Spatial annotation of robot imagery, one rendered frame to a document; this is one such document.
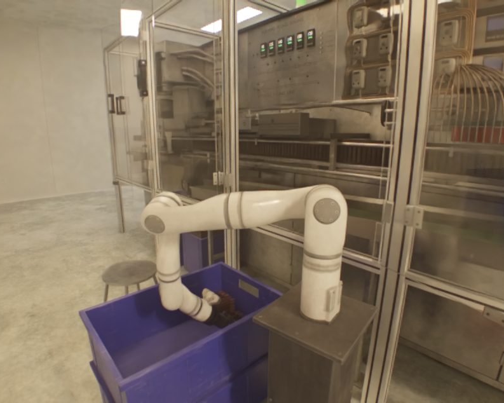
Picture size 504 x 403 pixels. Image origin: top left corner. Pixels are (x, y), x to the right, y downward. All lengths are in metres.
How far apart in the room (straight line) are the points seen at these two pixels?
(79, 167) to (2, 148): 1.13
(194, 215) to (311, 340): 0.39
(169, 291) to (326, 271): 0.49
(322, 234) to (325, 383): 0.35
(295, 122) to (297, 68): 0.60
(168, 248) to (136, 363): 0.48
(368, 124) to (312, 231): 0.95
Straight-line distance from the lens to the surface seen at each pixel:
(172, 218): 0.75
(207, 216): 0.71
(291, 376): 0.86
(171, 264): 0.90
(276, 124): 1.46
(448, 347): 1.47
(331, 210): 0.66
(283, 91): 1.97
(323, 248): 0.69
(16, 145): 5.64
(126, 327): 1.24
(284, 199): 0.72
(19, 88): 5.68
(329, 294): 0.74
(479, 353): 1.44
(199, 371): 0.98
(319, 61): 1.83
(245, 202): 0.69
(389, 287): 1.05
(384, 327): 1.13
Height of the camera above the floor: 1.00
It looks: 13 degrees down
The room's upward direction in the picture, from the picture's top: straight up
